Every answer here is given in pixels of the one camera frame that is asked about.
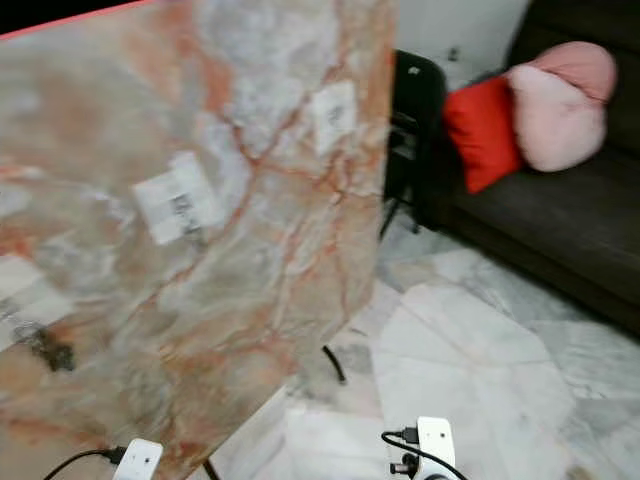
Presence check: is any red pillow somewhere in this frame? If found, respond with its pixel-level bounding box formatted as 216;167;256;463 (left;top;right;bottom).
442;75;523;196

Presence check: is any marble pattern hook board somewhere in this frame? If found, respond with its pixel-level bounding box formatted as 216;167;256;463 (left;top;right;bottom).
0;0;398;480

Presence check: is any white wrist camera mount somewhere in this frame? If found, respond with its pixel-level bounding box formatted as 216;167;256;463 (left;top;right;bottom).
113;438;164;480
415;416;457;479

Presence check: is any white adhesive hook pad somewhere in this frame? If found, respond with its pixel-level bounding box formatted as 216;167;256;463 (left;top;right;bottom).
310;80;359;156
0;255;51;351
132;150;223;248

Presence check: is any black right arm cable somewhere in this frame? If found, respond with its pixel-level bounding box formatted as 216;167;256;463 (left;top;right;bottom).
382;428;466;480

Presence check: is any black folding chair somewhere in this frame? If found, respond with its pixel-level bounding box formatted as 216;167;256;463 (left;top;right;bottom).
380;50;449;241

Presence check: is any dark grey fabric sofa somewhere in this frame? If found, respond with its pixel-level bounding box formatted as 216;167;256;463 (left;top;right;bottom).
420;0;640;336

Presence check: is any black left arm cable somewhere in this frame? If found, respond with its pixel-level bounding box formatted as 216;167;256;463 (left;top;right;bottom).
43;447;126;480

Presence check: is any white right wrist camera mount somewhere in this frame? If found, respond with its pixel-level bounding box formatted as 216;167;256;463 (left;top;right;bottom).
415;416;457;479

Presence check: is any dusty pink cushion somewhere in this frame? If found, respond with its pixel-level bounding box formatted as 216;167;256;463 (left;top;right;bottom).
530;40;619;104

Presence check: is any light pink Hello Kitty pillow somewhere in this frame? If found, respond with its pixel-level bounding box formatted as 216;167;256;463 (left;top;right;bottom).
507;63;608;173

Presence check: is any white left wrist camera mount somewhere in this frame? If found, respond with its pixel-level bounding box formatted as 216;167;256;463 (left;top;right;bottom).
113;438;164;480

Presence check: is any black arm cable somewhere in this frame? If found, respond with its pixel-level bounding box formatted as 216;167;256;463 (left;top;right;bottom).
43;447;126;480
382;428;466;480

